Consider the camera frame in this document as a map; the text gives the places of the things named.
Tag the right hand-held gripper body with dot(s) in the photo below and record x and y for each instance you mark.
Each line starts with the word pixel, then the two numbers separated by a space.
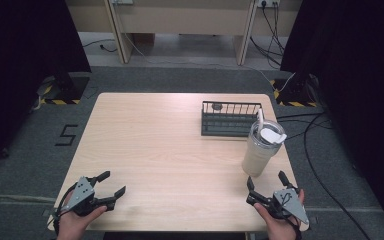
pixel 285 203

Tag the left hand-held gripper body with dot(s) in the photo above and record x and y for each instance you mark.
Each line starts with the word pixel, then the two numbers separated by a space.
pixel 81 195

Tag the white cup with lid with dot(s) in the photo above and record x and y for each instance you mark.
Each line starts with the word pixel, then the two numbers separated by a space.
pixel 260 146

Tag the person's right hand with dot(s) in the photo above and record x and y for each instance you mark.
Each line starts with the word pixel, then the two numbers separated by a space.
pixel 280 226

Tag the person's left hand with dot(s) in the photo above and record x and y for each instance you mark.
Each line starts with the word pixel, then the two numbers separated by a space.
pixel 75 223

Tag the black stand base striped tape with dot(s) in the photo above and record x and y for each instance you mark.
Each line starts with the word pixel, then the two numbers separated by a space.
pixel 68 90
pixel 295 95

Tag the small dark round object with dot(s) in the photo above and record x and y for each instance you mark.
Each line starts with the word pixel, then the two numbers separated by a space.
pixel 217 106

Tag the black curtain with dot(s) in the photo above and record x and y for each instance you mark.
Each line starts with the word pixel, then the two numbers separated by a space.
pixel 20 66
pixel 356 83

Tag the white power strip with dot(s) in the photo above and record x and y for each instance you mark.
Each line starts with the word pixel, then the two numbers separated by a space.
pixel 268 2

